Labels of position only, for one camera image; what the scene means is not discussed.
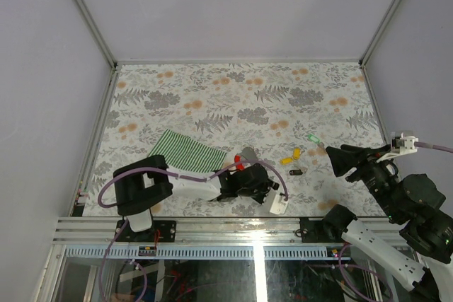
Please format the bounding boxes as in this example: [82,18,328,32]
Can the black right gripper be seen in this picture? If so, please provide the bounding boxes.
[323,141,402,220]

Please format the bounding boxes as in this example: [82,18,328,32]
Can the red keyring fob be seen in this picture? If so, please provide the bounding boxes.
[234,146,258,163]

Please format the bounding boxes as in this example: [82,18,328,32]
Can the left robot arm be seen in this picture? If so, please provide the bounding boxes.
[113,155,280,242]

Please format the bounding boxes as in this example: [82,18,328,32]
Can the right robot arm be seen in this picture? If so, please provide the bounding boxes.
[322,144,452,301]

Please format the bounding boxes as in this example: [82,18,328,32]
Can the yellow key tag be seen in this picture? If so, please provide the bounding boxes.
[292,148,302,160]
[280,157,293,165]

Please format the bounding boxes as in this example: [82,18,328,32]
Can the green key tag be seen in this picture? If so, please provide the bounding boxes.
[307,134,320,144]

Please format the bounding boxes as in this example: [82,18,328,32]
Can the green striped cloth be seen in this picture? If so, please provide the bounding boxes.
[148,129,227,173]

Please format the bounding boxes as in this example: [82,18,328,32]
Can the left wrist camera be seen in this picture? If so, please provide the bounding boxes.
[269,193,288,215]

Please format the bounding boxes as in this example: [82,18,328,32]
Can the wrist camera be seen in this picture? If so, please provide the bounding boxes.
[269,193,288,215]
[377,132,419,163]

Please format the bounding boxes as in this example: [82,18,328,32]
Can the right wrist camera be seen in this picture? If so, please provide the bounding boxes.
[377,132,419,163]

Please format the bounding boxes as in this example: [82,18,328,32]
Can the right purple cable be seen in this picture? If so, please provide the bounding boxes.
[338,141,453,302]

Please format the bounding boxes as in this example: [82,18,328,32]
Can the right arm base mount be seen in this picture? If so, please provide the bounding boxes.
[294,217,343,243]

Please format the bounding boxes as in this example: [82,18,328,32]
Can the slotted cable duct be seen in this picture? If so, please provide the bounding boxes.
[66,245,331,260]

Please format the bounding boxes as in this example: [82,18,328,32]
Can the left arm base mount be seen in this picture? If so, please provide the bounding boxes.
[116,220,177,243]

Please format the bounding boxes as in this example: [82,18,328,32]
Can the aluminium front rail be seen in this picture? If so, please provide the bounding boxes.
[52,215,433,246]

